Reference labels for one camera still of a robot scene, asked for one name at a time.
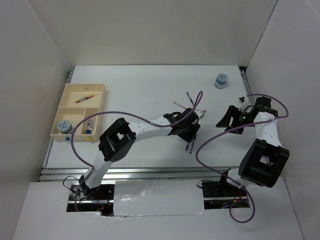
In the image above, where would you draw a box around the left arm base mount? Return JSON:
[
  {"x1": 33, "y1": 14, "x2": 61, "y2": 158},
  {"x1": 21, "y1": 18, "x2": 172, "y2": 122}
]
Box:
[{"x1": 62, "y1": 176, "x2": 115, "y2": 217}]

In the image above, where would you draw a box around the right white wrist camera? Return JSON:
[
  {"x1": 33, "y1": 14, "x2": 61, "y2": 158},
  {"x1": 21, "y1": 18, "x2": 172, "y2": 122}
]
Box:
[{"x1": 238, "y1": 96, "x2": 252, "y2": 113}]

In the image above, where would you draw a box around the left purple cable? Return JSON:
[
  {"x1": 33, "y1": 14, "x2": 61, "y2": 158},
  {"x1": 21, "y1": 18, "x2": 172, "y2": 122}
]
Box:
[{"x1": 70, "y1": 90, "x2": 204, "y2": 213}]

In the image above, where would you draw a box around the cream compartment organizer tray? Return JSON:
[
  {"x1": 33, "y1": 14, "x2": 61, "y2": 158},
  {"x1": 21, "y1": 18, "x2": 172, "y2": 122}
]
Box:
[{"x1": 50, "y1": 83, "x2": 107, "y2": 142}]

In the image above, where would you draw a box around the blue cap glue bottle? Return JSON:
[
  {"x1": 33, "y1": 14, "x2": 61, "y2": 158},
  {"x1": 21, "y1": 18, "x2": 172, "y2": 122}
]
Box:
[{"x1": 85, "y1": 118, "x2": 95, "y2": 135}]

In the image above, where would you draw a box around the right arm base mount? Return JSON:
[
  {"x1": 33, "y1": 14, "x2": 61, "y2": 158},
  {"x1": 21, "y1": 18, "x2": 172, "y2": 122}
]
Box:
[{"x1": 196, "y1": 180, "x2": 250, "y2": 210}]

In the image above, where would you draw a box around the red pen with clip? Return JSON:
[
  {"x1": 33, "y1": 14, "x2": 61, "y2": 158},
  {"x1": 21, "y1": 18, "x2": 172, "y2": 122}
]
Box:
[{"x1": 173, "y1": 101, "x2": 187, "y2": 109}]

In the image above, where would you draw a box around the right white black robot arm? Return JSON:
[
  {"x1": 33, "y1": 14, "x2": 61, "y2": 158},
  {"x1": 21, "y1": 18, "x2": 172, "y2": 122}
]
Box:
[{"x1": 216, "y1": 96, "x2": 290, "y2": 196}]

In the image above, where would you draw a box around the blue white tape roll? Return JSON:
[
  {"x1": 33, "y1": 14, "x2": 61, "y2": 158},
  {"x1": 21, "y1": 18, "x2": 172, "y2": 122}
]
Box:
[
  {"x1": 214, "y1": 73, "x2": 228, "y2": 89},
  {"x1": 57, "y1": 120, "x2": 73, "y2": 135}
]

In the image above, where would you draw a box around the yellow pen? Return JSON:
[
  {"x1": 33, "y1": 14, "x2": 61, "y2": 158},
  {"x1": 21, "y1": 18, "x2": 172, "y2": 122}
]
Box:
[{"x1": 74, "y1": 94, "x2": 93, "y2": 105}]

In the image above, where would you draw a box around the purple cable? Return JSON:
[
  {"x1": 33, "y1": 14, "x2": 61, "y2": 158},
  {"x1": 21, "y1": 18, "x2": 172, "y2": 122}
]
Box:
[
  {"x1": 70, "y1": 90, "x2": 204, "y2": 213},
  {"x1": 195, "y1": 93, "x2": 290, "y2": 224}
]

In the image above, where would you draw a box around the aluminium front rail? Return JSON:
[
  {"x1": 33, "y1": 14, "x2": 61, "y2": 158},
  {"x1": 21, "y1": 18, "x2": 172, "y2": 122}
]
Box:
[{"x1": 38, "y1": 167, "x2": 231, "y2": 181}]

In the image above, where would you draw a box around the white foil cover sheet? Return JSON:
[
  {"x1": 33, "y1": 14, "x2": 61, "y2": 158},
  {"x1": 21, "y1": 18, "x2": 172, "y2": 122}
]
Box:
[{"x1": 113, "y1": 180, "x2": 206, "y2": 217}]

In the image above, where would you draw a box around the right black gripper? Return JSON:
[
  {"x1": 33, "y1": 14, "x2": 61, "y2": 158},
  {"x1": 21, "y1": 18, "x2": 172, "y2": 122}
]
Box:
[{"x1": 216, "y1": 105, "x2": 256, "y2": 135}]

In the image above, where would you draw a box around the dark green pen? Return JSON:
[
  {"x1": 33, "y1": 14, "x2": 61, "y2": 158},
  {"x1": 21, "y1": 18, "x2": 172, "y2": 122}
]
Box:
[{"x1": 186, "y1": 92, "x2": 195, "y2": 106}]

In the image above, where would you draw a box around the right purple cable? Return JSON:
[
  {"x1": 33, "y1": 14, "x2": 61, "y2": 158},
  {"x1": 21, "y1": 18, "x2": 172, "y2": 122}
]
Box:
[{"x1": 195, "y1": 93, "x2": 290, "y2": 224}]

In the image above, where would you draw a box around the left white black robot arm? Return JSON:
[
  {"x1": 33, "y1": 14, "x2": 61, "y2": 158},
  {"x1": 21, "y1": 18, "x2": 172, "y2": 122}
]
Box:
[{"x1": 79, "y1": 108, "x2": 204, "y2": 200}]

